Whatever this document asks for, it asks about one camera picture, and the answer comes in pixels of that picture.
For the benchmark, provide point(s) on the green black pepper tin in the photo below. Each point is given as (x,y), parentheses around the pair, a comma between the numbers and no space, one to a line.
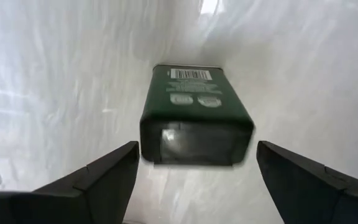
(194,109)

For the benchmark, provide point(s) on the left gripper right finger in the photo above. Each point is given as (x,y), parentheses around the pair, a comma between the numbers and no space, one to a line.
(291,186)

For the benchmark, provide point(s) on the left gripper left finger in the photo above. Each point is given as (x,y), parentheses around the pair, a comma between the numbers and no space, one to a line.
(110,186)

